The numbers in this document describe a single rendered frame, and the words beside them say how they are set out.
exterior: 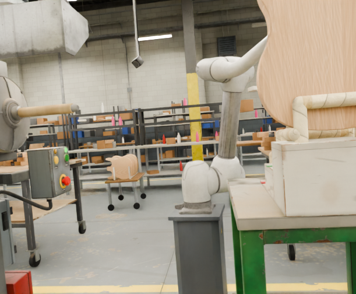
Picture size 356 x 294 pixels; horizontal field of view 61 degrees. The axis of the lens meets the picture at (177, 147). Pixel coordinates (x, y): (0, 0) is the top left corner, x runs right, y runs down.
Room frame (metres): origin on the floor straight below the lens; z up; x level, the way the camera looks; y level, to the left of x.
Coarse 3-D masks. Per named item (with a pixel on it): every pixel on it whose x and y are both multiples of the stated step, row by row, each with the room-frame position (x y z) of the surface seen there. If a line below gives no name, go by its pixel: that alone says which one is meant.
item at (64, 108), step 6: (24, 108) 1.00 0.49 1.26; (30, 108) 1.00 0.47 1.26; (36, 108) 0.99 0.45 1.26; (42, 108) 0.99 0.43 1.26; (48, 108) 0.99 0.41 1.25; (54, 108) 0.98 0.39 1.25; (60, 108) 0.98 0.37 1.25; (66, 108) 0.98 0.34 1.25; (24, 114) 1.00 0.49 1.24; (30, 114) 1.00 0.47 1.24; (36, 114) 1.00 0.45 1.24; (42, 114) 1.00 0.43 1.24; (48, 114) 1.00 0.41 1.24; (54, 114) 1.00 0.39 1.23
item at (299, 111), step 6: (294, 108) 0.72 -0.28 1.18; (300, 108) 0.71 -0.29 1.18; (306, 108) 0.72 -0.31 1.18; (294, 114) 0.72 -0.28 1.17; (300, 114) 0.71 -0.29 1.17; (306, 114) 0.72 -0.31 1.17; (294, 120) 0.72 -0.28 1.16; (300, 120) 0.71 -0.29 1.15; (306, 120) 0.71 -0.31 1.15; (294, 126) 0.72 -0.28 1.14; (300, 126) 0.71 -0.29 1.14; (306, 126) 0.71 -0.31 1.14; (300, 132) 0.71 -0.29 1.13; (306, 132) 0.71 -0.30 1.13; (300, 138) 0.71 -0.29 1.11; (306, 138) 0.71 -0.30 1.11
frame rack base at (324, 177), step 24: (288, 144) 0.71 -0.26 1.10; (312, 144) 0.70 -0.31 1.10; (336, 144) 0.69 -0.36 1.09; (288, 168) 0.71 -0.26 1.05; (312, 168) 0.70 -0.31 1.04; (336, 168) 0.69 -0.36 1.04; (288, 192) 0.71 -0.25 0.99; (312, 192) 0.70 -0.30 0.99; (336, 192) 0.69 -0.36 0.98; (288, 216) 0.71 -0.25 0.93
